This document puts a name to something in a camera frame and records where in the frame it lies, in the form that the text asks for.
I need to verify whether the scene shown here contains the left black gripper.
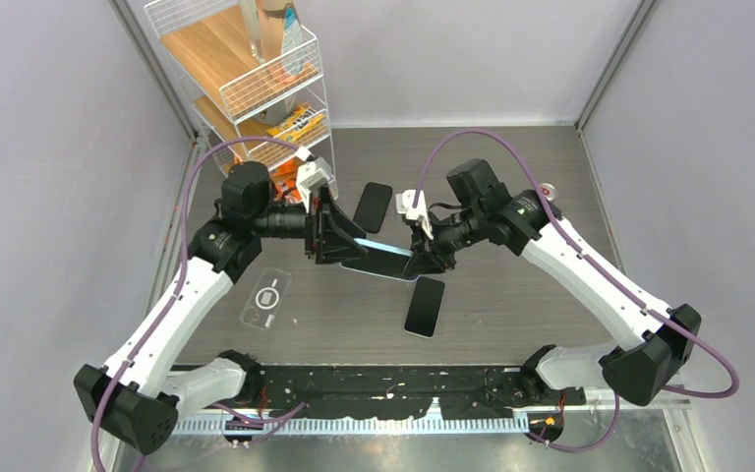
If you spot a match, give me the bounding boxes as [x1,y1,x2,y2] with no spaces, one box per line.
[253,182,369,264]

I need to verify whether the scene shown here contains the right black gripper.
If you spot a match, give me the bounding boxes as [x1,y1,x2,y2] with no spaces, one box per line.
[403,205,486,277]

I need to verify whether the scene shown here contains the black phone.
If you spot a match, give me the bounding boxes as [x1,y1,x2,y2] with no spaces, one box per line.
[403,277,446,338]

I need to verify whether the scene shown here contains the clear phone case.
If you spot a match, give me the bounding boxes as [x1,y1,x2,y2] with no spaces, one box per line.
[240,267,292,329]

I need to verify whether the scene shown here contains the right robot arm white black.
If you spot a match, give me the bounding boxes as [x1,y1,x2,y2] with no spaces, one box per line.
[395,159,701,406]

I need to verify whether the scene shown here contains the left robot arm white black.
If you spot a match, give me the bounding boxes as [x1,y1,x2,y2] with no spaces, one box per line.
[74,157,368,455]

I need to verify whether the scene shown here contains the black phone case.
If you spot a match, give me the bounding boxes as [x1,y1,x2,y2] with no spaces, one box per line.
[352,182,393,234]

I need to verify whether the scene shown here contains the orange snack packs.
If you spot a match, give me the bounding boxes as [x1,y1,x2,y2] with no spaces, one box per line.
[234,155,317,204]

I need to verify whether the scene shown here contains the yellow snack bag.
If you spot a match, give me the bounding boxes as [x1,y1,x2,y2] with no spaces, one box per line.
[265,102,325,145]

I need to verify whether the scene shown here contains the red bull can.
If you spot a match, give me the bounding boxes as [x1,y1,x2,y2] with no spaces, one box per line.
[540,183,558,202]

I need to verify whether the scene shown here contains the blue white bottle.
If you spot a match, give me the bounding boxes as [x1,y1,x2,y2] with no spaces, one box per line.
[281,2,305,76]

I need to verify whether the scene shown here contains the clear bottle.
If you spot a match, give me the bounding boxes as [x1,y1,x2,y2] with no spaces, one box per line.
[238,0,265,65]

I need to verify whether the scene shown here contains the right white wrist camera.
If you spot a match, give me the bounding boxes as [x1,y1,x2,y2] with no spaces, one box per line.
[394,189,434,240]

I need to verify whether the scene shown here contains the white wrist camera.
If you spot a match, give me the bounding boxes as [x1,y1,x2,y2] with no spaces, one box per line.
[394,189,434,240]
[296,157,335,207]

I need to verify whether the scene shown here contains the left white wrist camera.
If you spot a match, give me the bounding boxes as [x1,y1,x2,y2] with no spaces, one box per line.
[296,157,335,207]

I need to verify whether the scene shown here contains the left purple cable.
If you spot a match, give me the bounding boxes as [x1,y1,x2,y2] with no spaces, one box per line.
[89,136,317,472]

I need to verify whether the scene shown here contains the purple cable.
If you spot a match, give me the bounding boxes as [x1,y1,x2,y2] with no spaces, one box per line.
[89,136,317,472]
[411,127,741,453]

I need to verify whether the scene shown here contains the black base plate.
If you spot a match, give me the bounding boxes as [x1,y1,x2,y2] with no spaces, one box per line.
[221,365,586,420]

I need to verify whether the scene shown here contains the white wire shelf rack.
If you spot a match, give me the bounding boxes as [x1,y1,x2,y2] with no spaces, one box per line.
[145,1,331,174]

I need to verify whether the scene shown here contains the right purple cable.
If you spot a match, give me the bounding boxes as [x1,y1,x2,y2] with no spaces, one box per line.
[411,127,741,453]

